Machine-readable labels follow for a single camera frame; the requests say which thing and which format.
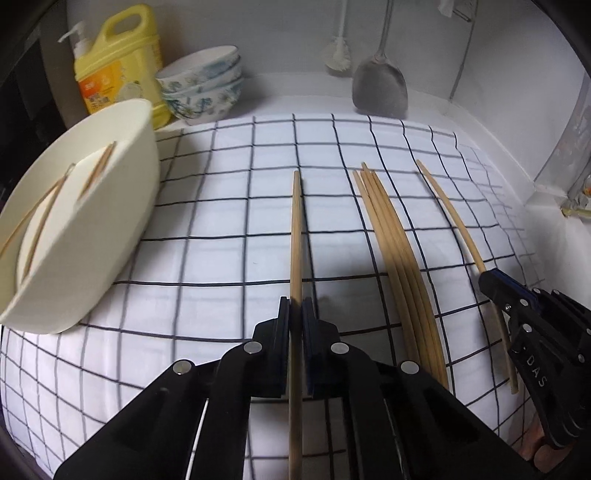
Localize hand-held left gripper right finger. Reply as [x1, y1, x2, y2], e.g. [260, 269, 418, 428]
[301, 298, 546, 480]

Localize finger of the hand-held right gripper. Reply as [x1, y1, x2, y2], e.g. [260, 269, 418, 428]
[479, 269, 539, 319]

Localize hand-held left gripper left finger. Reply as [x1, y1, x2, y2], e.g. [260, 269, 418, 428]
[53, 296, 291, 480]

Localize thin bent wooden chopstick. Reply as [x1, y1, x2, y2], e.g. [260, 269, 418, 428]
[416, 159, 520, 395]

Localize bunch of wooden chopsticks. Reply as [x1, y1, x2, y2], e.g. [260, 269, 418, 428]
[352, 161, 451, 392]

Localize straight wooden chopstick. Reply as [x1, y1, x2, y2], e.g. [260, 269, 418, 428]
[287, 171, 305, 480]

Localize cream round tray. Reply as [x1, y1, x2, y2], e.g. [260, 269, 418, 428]
[0, 98, 161, 335]

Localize tan wooden chopstick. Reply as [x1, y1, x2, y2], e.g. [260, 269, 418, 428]
[78, 142, 117, 200]
[0, 164, 75, 259]
[18, 182, 65, 280]

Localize person's right hand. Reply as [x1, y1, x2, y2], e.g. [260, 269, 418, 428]
[521, 411, 557, 469]

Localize white black grid cloth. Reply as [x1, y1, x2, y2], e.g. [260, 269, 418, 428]
[0, 113, 539, 480]

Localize small orange knob fixture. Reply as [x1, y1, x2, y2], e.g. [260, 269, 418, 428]
[561, 174, 591, 217]

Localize clear splash guard panel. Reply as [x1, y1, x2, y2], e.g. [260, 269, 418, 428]
[531, 83, 591, 204]

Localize metal spatula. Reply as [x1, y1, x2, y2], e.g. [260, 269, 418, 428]
[352, 0, 409, 116]

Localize white floral ceramic bowl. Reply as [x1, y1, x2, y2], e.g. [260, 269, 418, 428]
[156, 45, 242, 93]
[166, 80, 245, 125]
[161, 69, 244, 104]

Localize white bottle brush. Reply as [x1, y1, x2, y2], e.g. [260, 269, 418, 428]
[322, 0, 354, 72]

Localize yellow dish soap bottle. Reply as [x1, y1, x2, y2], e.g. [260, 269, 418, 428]
[58, 4, 171, 130]

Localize thin grey wall cable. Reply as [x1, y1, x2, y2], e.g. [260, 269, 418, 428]
[449, 0, 478, 101]

